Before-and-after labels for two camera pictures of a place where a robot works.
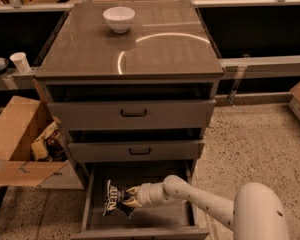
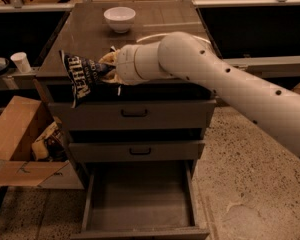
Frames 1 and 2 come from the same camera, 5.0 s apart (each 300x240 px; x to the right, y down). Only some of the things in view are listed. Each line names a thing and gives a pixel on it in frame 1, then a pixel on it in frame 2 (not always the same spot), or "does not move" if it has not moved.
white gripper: x=145 y=195 -> x=126 y=65
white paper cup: x=21 y=62 does not move
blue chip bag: x=115 y=198 -> x=81 y=73
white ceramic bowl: x=119 y=18 does not move
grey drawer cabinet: x=134 y=85 does not move
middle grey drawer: x=136 y=146 does not move
